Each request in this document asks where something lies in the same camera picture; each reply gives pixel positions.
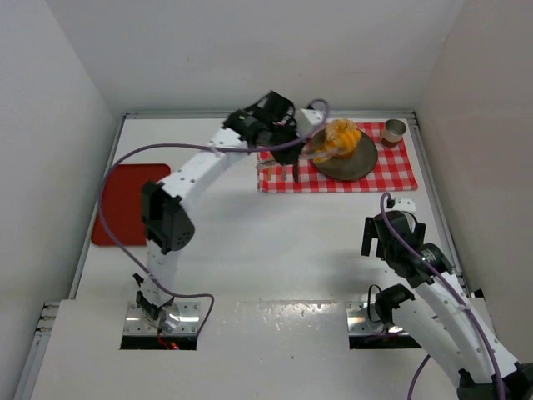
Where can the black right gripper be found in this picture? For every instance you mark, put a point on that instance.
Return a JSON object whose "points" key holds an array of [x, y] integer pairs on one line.
{"points": [[379, 233]]}

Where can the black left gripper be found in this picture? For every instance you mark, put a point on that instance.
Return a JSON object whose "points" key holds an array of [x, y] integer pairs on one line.
{"points": [[286, 154]]}

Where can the metal serving tongs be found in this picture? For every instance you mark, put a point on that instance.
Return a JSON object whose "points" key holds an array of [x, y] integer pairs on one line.
{"points": [[305, 154]]}

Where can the round orange bun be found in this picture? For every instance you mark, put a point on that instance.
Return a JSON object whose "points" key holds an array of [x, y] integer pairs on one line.
{"points": [[337, 127]]}

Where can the golden croissant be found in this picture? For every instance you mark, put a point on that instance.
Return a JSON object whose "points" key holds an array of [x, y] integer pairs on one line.
{"points": [[341, 147]]}

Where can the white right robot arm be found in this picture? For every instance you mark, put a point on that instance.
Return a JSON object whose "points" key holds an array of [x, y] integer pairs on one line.
{"points": [[432, 308]]}

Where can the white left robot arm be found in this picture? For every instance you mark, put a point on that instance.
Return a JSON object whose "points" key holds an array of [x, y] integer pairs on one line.
{"points": [[165, 204]]}

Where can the black knife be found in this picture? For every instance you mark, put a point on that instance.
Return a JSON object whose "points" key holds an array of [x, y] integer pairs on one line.
{"points": [[295, 172]]}

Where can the red checkered cloth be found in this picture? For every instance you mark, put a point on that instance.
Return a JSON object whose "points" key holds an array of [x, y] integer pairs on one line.
{"points": [[393, 173]]}

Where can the dark round plate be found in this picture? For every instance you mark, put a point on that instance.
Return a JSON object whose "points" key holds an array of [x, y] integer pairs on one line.
{"points": [[352, 168]]}

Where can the grey and brown cup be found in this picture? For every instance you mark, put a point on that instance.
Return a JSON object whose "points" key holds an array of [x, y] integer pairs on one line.
{"points": [[392, 133]]}

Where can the red serving tray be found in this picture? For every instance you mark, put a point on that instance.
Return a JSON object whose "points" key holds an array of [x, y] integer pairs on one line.
{"points": [[121, 200]]}

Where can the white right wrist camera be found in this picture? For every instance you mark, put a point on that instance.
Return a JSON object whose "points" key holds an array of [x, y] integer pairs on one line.
{"points": [[403, 204]]}

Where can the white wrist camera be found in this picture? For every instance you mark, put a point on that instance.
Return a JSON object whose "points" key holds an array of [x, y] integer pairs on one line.
{"points": [[403, 204], [308, 121]]}

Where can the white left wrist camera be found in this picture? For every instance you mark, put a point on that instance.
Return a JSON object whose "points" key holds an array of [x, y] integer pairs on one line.
{"points": [[308, 121]]}

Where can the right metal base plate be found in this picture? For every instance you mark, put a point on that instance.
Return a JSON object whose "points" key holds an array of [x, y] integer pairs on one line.
{"points": [[362, 320]]}

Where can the metal base plate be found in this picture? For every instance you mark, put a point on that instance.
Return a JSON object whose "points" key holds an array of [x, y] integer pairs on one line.
{"points": [[362, 320], [179, 319]]}

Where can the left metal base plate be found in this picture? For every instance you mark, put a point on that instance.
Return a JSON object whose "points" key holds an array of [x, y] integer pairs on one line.
{"points": [[179, 319]]}

